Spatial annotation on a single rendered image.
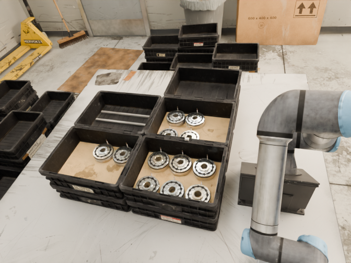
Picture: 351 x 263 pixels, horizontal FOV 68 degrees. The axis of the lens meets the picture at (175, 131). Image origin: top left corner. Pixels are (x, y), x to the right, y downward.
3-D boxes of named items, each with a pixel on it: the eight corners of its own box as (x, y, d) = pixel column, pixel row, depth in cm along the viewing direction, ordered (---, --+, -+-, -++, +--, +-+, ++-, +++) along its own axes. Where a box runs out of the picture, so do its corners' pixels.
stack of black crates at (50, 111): (61, 117, 266) (45, 90, 242) (87, 119, 259) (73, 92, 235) (39, 146, 240) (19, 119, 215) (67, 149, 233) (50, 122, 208)
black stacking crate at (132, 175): (226, 162, 121) (227, 146, 113) (215, 222, 102) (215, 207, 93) (148, 151, 131) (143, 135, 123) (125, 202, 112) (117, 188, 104)
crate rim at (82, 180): (144, 138, 125) (143, 134, 123) (118, 191, 105) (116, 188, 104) (73, 128, 136) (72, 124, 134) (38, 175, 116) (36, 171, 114)
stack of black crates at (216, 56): (254, 83, 269) (259, 42, 237) (254, 101, 249) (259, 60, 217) (215, 81, 278) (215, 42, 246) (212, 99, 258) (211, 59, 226)
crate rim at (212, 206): (227, 148, 114) (227, 145, 112) (216, 210, 95) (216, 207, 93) (144, 138, 125) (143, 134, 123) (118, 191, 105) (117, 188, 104)
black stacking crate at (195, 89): (241, 86, 160) (242, 70, 152) (234, 118, 141) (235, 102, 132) (179, 82, 170) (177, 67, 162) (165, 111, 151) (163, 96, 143)
